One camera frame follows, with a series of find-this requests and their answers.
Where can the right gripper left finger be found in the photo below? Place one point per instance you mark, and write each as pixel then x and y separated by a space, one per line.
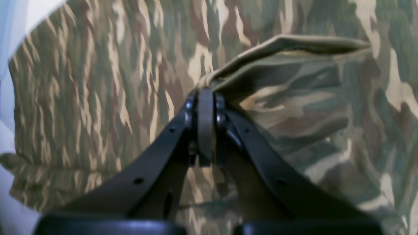
pixel 142 198

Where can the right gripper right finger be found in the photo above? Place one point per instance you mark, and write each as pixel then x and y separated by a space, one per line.
pixel 274 198

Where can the camouflage t-shirt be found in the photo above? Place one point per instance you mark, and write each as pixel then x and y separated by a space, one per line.
pixel 331 85

